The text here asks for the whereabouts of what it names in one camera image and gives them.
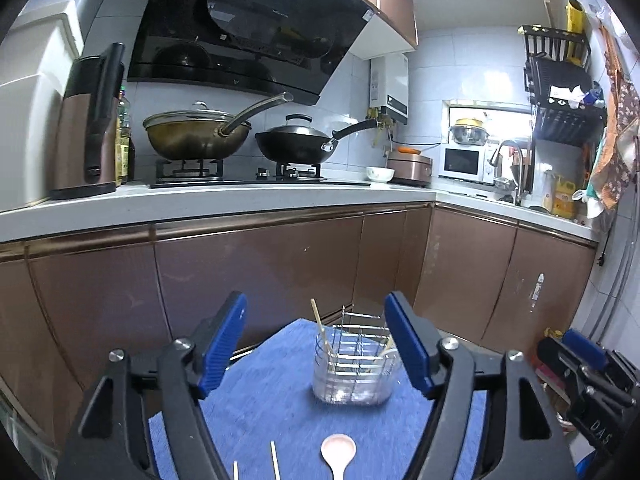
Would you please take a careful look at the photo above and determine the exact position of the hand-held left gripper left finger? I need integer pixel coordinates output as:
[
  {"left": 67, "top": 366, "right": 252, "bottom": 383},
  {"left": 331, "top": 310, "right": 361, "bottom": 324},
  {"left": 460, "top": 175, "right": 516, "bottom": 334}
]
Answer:
[{"left": 55, "top": 291, "right": 248, "bottom": 480}]

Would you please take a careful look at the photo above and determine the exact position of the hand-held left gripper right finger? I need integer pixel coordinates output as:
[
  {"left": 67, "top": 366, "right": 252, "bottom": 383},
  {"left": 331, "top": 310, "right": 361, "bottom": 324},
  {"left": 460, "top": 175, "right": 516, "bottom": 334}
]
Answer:
[{"left": 384, "top": 291, "right": 578, "bottom": 480}]

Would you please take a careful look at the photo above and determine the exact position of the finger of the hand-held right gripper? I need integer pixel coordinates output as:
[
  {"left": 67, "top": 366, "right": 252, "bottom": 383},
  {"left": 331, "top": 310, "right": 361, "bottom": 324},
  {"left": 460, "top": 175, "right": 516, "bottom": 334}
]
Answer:
[
  {"left": 536, "top": 336, "right": 635, "bottom": 412},
  {"left": 561, "top": 329, "right": 610, "bottom": 377}
]

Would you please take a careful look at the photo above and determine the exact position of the wire utensil holder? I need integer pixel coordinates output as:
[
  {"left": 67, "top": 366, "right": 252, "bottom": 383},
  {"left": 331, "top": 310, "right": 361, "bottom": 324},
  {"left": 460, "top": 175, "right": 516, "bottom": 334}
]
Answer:
[{"left": 312, "top": 305, "right": 401, "bottom": 407}]

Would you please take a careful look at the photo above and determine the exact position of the blue towel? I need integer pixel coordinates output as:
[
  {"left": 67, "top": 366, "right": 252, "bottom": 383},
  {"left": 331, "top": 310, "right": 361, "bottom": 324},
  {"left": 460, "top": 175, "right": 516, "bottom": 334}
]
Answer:
[{"left": 148, "top": 317, "right": 488, "bottom": 480}]

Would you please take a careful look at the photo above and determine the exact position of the copper lower cabinet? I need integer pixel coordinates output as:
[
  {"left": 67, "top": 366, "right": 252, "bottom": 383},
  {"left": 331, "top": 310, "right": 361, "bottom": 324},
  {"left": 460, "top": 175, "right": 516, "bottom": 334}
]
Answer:
[{"left": 0, "top": 202, "right": 598, "bottom": 461}]

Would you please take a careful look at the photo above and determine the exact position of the copper cabinet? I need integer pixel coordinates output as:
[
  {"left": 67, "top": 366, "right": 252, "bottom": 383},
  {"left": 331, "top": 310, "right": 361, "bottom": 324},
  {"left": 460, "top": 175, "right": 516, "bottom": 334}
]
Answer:
[
  {"left": 372, "top": 0, "right": 419, "bottom": 52},
  {"left": 0, "top": 202, "right": 598, "bottom": 461}
]

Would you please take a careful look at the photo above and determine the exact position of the white countertop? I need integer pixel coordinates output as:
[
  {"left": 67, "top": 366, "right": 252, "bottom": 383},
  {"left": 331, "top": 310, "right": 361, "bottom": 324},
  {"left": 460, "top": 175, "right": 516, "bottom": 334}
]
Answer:
[{"left": 0, "top": 180, "right": 598, "bottom": 246}]

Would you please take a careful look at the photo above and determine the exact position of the yellow oil jug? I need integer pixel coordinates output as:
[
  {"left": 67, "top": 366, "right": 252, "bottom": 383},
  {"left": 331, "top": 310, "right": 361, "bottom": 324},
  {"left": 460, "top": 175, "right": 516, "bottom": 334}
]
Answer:
[{"left": 550, "top": 175, "right": 578, "bottom": 220}]

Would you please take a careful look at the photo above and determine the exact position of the black gas stove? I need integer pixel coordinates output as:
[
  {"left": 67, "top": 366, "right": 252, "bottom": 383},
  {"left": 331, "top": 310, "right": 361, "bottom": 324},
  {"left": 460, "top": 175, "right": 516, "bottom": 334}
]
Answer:
[{"left": 149, "top": 157, "right": 372, "bottom": 190}]

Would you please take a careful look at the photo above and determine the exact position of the brown rice cooker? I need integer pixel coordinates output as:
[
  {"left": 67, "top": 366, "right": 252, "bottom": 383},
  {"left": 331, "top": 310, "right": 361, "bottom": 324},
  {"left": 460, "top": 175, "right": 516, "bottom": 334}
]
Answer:
[{"left": 387, "top": 146, "right": 433, "bottom": 188}]

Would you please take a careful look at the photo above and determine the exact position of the white microwave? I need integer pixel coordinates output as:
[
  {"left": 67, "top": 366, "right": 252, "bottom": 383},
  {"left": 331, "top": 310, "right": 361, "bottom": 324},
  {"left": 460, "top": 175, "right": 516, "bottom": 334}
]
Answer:
[{"left": 438, "top": 142, "right": 493, "bottom": 184}]

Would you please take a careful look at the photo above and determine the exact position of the steel faucet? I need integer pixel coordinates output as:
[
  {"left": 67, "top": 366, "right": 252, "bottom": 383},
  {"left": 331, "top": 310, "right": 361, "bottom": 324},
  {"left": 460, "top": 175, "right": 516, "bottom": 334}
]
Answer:
[{"left": 489, "top": 139, "right": 526, "bottom": 206}]

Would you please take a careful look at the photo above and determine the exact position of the floral hanging cloth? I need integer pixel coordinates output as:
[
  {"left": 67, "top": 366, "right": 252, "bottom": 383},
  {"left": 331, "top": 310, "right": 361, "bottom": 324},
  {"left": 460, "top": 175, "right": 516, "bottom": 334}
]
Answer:
[{"left": 585, "top": 25, "right": 640, "bottom": 211}]

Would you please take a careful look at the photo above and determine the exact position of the steel pot with yellow lid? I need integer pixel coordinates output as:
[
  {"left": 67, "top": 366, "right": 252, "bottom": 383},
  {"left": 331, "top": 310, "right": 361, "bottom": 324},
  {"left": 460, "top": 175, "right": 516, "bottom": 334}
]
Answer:
[{"left": 448, "top": 117, "right": 490, "bottom": 147}]

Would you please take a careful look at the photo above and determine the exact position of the brass wok with glass lid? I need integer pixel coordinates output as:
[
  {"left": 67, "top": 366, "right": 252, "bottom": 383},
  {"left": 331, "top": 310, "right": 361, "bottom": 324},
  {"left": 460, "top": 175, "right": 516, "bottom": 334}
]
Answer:
[{"left": 142, "top": 92, "right": 294, "bottom": 161}]

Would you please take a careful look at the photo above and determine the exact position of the black wok with lid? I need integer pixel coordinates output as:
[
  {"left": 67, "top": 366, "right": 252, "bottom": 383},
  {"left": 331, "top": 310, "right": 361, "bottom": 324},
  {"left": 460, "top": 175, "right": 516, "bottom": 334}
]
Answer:
[{"left": 255, "top": 114, "right": 378, "bottom": 166}]

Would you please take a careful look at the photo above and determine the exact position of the cooking oil bottle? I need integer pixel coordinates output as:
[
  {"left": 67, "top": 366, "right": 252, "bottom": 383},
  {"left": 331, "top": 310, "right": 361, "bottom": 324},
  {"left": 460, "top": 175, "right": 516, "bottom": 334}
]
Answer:
[{"left": 116, "top": 87, "right": 137, "bottom": 186}]

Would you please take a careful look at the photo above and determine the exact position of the kitchen window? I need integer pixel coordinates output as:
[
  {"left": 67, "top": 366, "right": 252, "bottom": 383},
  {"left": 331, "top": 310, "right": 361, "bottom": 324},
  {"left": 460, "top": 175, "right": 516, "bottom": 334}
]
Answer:
[{"left": 442, "top": 101, "right": 533, "bottom": 151}]

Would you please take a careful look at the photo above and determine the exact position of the white rag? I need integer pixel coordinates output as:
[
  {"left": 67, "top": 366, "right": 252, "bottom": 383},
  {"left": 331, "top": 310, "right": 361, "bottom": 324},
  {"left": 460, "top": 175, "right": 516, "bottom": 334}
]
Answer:
[{"left": 550, "top": 85, "right": 586, "bottom": 108}]

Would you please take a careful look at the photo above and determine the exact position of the brown thermos kettle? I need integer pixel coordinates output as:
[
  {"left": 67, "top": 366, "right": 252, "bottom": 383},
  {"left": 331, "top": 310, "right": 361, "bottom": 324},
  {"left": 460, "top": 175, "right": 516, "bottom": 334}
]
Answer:
[{"left": 49, "top": 42, "right": 126, "bottom": 200}]

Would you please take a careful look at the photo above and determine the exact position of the white water heater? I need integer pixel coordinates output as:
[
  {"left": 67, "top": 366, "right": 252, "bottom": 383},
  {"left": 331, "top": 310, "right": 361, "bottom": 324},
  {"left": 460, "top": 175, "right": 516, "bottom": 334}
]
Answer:
[{"left": 369, "top": 52, "right": 410, "bottom": 123}]

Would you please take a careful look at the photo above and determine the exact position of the black dish rack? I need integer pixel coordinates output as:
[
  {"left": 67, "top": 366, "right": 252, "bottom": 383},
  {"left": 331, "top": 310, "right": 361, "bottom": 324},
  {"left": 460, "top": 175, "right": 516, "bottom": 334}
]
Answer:
[{"left": 517, "top": 24, "right": 608, "bottom": 148}]

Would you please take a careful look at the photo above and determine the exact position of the white plastic appliance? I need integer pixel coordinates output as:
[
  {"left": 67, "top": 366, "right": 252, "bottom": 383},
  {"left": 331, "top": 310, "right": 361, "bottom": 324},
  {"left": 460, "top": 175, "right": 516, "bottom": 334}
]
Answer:
[{"left": 0, "top": 0, "right": 86, "bottom": 213}]

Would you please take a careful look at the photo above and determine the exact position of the yellow roll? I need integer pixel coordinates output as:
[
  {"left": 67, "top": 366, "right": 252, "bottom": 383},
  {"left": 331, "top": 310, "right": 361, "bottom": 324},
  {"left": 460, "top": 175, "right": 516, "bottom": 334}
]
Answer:
[{"left": 566, "top": 0, "right": 587, "bottom": 66}]

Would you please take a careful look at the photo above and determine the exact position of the black range hood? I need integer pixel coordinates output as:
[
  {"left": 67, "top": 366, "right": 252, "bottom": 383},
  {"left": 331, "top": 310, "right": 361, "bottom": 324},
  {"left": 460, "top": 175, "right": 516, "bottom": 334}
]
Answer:
[{"left": 126, "top": 0, "right": 378, "bottom": 107}]

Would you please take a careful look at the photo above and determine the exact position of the copper upper cabinet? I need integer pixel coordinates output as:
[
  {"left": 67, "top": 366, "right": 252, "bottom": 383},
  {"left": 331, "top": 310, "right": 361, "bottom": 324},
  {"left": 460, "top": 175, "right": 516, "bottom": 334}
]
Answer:
[{"left": 372, "top": 0, "right": 419, "bottom": 52}]

